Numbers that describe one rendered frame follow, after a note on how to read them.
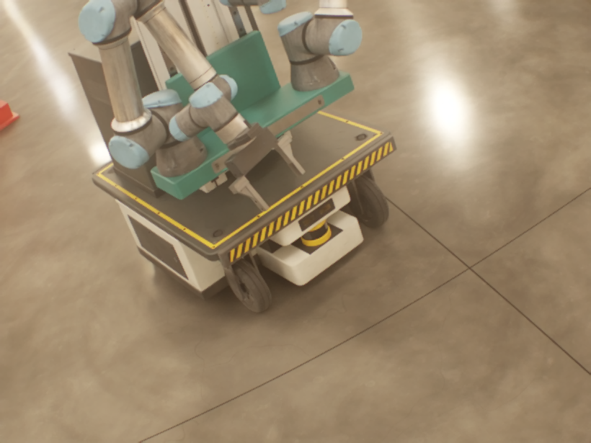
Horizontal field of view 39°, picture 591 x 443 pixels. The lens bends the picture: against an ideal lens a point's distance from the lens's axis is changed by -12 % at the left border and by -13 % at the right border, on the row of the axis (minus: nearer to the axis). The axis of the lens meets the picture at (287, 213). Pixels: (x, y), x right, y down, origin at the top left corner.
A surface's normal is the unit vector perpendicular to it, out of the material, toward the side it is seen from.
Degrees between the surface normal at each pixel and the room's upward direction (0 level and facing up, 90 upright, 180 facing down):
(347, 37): 97
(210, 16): 90
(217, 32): 90
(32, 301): 0
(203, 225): 0
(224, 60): 90
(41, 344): 0
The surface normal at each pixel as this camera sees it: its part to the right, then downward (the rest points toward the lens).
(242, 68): 0.57, 0.28
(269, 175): -0.30, -0.80
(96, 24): -0.48, 0.48
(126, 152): -0.44, 0.69
